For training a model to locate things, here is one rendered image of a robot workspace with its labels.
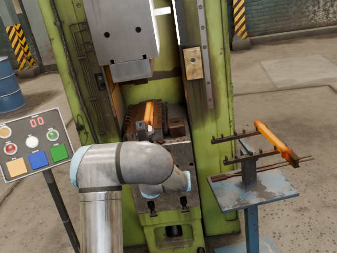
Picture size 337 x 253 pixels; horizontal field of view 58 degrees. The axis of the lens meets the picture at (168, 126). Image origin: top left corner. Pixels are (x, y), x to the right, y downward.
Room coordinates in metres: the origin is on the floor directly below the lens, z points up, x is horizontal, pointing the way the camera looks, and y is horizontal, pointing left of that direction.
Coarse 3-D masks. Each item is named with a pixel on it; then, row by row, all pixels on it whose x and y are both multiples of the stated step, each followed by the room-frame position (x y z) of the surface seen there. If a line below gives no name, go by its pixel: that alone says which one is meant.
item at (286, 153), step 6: (258, 120) 1.48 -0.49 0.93; (258, 126) 1.42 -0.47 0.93; (264, 126) 1.40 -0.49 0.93; (264, 132) 1.35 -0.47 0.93; (270, 132) 1.34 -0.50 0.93; (270, 138) 1.28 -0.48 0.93; (276, 138) 1.27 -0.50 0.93; (276, 144) 1.22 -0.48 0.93; (282, 144) 1.21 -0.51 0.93; (282, 150) 1.16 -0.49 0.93; (288, 150) 1.13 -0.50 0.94; (282, 156) 1.14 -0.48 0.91; (288, 156) 1.12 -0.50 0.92; (294, 156) 1.08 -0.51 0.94; (294, 162) 1.07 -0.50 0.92
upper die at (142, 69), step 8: (144, 56) 1.55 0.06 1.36; (112, 64) 1.50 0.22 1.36; (120, 64) 1.50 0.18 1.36; (128, 64) 1.49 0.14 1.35; (136, 64) 1.49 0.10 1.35; (144, 64) 1.49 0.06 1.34; (152, 64) 1.64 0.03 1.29; (112, 72) 1.50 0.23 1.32; (120, 72) 1.50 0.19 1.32; (128, 72) 1.49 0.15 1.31; (136, 72) 1.49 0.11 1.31; (144, 72) 1.49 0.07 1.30; (152, 72) 1.54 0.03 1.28; (120, 80) 1.50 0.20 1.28; (128, 80) 1.50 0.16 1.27
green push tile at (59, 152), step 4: (64, 144) 1.39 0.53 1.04; (52, 148) 1.36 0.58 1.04; (56, 148) 1.37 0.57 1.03; (60, 148) 1.37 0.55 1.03; (64, 148) 1.37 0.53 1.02; (52, 152) 1.35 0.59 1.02; (56, 152) 1.36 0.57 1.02; (60, 152) 1.36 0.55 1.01; (64, 152) 1.36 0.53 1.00; (52, 156) 1.34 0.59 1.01; (56, 156) 1.34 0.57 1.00; (60, 156) 1.35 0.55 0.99; (64, 156) 1.35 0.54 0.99; (68, 156) 1.36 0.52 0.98; (56, 160) 1.33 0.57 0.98; (60, 160) 1.34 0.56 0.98
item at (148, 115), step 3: (147, 102) 1.81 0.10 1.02; (150, 102) 1.80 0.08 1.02; (147, 105) 1.75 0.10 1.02; (150, 105) 1.74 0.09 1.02; (147, 108) 1.70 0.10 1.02; (150, 108) 1.69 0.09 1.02; (147, 111) 1.65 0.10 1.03; (150, 111) 1.64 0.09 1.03; (147, 114) 1.60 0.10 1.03; (150, 114) 1.61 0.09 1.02; (144, 117) 1.56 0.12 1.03; (147, 117) 1.56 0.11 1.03; (150, 117) 1.58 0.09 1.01; (144, 120) 1.52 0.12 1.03; (147, 120) 1.51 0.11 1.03; (150, 120) 1.55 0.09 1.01; (147, 123) 1.46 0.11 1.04; (150, 123) 1.48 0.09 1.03; (147, 126) 1.42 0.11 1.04; (147, 129) 1.39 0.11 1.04
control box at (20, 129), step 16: (48, 112) 1.47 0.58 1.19; (0, 128) 1.38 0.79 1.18; (16, 128) 1.39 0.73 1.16; (32, 128) 1.40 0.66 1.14; (48, 128) 1.42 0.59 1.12; (64, 128) 1.44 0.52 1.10; (0, 144) 1.34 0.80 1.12; (16, 144) 1.35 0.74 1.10; (48, 144) 1.38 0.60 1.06; (0, 160) 1.29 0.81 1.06; (48, 160) 1.33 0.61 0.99; (64, 160) 1.35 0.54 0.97; (16, 176) 1.26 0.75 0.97
